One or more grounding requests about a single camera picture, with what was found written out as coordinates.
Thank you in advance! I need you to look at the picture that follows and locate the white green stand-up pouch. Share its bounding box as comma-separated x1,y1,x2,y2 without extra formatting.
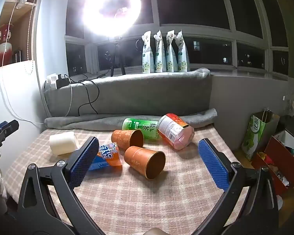
141,31,155,74
174,30,191,73
165,30,179,73
154,29,168,73

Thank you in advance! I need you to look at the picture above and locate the grey fleece blanket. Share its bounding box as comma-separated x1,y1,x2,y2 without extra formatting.
43,68,219,131

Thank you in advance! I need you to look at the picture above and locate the orange paper cup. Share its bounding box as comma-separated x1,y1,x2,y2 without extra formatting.
111,129,145,151
124,146,166,180

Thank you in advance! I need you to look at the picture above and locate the black charger plug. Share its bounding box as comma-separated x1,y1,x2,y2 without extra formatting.
55,74,71,89

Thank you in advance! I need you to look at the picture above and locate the pink drink bottle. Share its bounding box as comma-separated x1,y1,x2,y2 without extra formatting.
157,113,195,151

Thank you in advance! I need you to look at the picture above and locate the green tea bottle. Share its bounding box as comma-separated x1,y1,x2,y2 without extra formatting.
122,117,162,142

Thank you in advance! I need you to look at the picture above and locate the short white cable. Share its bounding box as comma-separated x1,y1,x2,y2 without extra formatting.
64,84,73,117

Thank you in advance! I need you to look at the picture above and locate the black tripod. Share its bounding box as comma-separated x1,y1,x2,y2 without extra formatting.
109,36,127,78

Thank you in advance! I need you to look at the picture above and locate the white power strip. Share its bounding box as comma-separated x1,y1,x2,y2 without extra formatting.
46,73,62,90

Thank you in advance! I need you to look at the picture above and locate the white bead cord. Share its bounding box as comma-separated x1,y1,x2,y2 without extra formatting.
24,4,36,75

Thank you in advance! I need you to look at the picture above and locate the plaid pink blanket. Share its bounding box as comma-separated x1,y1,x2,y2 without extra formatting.
1,124,251,235

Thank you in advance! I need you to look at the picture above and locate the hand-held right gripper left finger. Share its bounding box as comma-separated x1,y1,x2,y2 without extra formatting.
16,136,100,235

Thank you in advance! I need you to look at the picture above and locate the ring light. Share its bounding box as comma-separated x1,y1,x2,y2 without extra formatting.
82,0,149,39

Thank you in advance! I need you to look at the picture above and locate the wooden wall shelf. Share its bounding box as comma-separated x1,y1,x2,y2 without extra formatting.
0,0,50,70

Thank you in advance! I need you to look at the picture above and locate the white window frame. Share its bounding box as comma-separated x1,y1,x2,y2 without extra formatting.
64,0,290,76

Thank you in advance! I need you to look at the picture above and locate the white plastic cup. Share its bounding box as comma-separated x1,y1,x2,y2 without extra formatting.
49,131,79,155

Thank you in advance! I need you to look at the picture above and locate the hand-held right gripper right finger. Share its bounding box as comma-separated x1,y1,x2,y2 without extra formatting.
197,138,279,235

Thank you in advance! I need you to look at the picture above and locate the red white vase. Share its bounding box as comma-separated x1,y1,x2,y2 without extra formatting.
0,23,14,67

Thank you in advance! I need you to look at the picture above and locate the red cardboard box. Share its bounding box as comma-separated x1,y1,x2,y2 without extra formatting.
251,129,294,196

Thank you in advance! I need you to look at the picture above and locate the black cable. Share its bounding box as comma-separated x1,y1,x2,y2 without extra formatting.
68,73,109,116

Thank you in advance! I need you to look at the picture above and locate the green paper bag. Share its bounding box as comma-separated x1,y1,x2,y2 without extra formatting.
241,109,280,162

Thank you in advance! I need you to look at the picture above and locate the long white cable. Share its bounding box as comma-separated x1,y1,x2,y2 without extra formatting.
0,0,45,125

